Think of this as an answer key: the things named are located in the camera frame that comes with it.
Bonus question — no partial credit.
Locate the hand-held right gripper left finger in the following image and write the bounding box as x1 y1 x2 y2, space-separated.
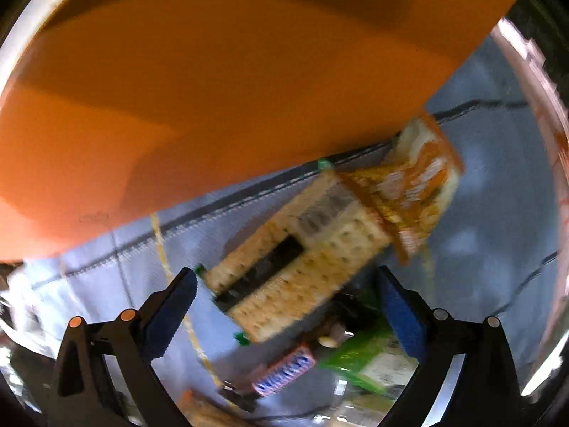
48 267 198 427

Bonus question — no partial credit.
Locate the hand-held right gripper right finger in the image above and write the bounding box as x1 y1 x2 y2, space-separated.
376 266 521 427

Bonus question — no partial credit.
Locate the bright green snack packet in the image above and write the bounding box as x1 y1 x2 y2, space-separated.
318 320 419 394

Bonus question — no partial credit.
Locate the clear cracker packet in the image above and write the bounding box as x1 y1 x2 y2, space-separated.
196 171 394 343

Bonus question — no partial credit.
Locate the small orange cracker packet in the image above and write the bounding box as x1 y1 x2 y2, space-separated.
342 113 465 268

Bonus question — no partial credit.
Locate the orange cardboard box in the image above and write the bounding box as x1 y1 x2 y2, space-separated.
0 0 525 259

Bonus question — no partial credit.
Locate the blue checked tablecloth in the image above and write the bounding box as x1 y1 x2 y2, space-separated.
9 31 561 427

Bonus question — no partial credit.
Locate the pink cloth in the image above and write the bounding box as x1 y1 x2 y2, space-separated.
491 18 569 365

